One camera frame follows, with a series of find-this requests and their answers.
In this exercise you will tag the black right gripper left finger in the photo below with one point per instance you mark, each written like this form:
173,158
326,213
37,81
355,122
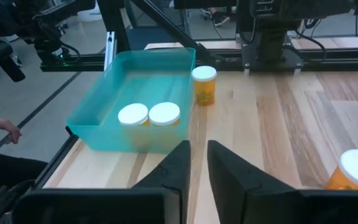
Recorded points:
166,193

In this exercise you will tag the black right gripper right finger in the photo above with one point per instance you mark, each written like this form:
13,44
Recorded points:
244,199

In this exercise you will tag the black diagonal frame strut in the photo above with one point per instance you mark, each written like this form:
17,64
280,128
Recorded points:
166,25

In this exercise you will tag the silver aluminium bracket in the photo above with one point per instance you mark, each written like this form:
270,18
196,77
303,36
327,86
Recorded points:
109,49

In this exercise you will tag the dark blue chair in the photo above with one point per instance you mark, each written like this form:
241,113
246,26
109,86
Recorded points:
148,39

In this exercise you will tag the black table frame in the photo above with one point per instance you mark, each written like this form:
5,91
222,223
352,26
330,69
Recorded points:
337,59

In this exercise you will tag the black vertical frame post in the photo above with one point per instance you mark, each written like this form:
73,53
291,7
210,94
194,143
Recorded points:
112,18

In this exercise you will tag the teal translucent plastic basket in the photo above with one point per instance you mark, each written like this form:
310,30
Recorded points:
104,130

